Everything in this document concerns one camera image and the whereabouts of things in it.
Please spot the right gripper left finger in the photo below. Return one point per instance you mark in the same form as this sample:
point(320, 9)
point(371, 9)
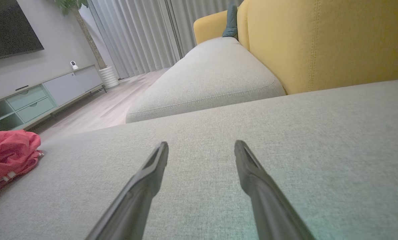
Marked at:
point(142, 196)

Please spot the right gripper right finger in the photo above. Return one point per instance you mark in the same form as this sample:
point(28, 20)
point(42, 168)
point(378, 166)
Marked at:
point(265, 200)

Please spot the red white basketball jersey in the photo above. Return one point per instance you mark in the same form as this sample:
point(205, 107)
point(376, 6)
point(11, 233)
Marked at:
point(12, 153)

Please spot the large grey sofa seat cushion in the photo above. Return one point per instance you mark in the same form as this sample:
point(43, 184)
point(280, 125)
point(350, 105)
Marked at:
point(285, 133)

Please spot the white ribbed plant pot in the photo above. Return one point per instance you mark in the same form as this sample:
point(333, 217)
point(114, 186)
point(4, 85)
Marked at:
point(109, 78)

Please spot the grey and green tv cabinet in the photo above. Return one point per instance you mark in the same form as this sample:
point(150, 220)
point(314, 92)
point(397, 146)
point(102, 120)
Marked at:
point(65, 86)

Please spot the grey sofa back cushion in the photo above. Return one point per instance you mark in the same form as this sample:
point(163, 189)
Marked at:
point(209, 76)

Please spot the black remote control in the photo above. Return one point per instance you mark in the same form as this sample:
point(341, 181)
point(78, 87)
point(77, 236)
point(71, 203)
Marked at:
point(21, 88)

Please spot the grey pleated curtain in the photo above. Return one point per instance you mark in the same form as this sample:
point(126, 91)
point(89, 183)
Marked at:
point(135, 33)

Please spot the green indoor tree plant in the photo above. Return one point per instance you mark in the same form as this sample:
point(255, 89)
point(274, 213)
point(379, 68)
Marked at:
point(88, 40)

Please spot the yellow sofa backrest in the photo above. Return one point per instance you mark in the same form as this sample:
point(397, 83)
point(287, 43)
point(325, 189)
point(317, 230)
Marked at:
point(335, 43)

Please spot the teal throw pillow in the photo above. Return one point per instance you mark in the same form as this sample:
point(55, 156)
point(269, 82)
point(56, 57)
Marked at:
point(231, 23)

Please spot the yellow sofa armrest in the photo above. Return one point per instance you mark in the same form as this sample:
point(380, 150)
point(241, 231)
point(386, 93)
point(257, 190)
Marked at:
point(210, 28)

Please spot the black flat screen television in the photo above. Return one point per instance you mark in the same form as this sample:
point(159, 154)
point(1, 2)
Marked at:
point(8, 26)

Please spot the small white security camera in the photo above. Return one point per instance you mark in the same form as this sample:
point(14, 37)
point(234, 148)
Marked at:
point(74, 65)

